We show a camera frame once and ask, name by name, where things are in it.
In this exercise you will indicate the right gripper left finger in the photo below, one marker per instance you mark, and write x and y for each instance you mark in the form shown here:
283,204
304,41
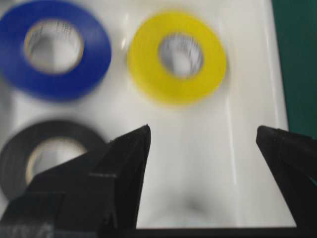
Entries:
90,196

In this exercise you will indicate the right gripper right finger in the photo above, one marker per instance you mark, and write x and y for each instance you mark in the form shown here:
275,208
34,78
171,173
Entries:
292,160

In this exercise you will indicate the black tape roll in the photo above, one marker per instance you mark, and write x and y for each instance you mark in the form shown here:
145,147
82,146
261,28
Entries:
18,156

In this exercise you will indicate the yellow tape roll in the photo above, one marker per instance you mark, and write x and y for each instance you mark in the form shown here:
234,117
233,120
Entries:
161,36

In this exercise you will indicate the blue tape roll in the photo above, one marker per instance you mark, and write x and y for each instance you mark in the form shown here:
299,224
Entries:
53,49

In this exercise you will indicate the white plastic tray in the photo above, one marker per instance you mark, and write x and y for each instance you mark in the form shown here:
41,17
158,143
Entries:
204,167

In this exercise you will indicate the green table cloth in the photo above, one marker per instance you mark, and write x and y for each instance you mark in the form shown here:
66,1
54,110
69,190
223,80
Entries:
296,29

